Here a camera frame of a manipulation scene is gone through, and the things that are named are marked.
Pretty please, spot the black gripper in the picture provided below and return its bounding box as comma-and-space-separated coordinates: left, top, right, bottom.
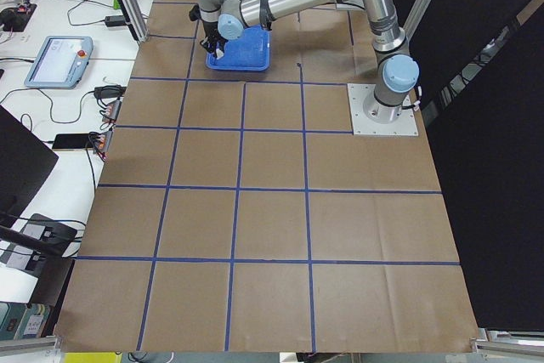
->
200, 22, 225, 51

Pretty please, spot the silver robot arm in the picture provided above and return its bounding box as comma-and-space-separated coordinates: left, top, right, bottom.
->
190, 0, 420, 124

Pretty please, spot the blue plastic tray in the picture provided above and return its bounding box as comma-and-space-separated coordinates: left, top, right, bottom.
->
206, 26, 270, 71

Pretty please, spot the black power adapter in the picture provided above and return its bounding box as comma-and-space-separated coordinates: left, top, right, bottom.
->
104, 15, 127, 27

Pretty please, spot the teach pendant tablet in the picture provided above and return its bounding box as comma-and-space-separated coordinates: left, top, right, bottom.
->
24, 36, 94, 89

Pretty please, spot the brown paper table cover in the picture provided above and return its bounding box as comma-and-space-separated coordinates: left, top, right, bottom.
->
55, 0, 477, 353

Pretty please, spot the black smartphone on desk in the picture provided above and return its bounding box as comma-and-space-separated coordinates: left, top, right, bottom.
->
52, 133, 92, 151

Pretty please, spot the small black circuit device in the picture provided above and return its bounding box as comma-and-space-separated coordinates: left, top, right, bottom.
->
1, 3, 37, 32

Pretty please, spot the black monitor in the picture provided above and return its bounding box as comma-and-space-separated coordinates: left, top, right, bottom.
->
1, 107, 58, 228

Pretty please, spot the usb hub with cables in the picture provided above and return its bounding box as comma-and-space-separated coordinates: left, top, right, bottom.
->
100, 99, 122, 122

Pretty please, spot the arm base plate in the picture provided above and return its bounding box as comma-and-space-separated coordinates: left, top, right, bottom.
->
347, 83, 419, 137

